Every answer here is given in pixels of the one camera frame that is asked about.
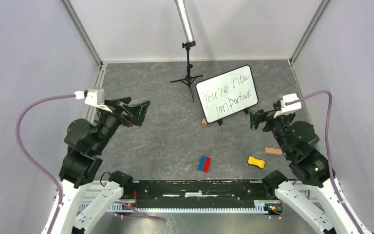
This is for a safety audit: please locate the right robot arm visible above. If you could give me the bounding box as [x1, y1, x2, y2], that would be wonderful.
[249, 100, 371, 234]

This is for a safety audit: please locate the flat wooden block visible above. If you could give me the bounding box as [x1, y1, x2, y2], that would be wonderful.
[265, 147, 282, 155]

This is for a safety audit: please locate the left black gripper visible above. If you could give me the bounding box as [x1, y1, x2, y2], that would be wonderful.
[93, 96, 151, 153]

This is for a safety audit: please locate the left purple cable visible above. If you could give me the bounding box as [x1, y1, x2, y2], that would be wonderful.
[16, 94, 78, 234]

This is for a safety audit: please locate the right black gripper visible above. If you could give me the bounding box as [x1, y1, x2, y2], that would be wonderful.
[248, 103, 294, 156]

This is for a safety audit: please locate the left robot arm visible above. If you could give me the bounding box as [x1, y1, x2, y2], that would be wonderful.
[43, 97, 151, 234]

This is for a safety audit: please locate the purple cable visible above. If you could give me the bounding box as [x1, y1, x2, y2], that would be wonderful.
[285, 90, 365, 234]
[16, 94, 78, 234]

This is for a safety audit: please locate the black framed whiteboard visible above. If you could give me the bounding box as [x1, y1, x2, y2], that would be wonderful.
[195, 64, 259, 123]

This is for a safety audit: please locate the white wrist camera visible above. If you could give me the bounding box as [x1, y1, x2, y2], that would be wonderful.
[74, 88, 105, 107]
[273, 93, 302, 118]

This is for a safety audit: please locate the yellow bone shaped eraser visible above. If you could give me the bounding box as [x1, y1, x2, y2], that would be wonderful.
[247, 156, 265, 169]

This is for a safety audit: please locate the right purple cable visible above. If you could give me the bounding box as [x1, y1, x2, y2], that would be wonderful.
[285, 90, 365, 234]

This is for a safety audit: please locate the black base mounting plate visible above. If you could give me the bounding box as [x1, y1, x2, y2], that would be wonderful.
[122, 179, 278, 209]

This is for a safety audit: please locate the blue and red block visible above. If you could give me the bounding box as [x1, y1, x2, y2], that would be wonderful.
[197, 156, 211, 173]

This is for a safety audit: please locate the black tripod stand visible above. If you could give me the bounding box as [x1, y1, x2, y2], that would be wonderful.
[170, 41, 203, 102]

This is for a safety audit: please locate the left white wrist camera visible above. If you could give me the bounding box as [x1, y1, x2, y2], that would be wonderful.
[74, 88, 105, 107]

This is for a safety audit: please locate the aluminium frame rail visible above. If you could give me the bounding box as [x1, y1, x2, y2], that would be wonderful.
[77, 180, 320, 215]

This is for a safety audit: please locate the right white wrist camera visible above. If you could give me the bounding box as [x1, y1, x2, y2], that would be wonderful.
[273, 93, 302, 118]

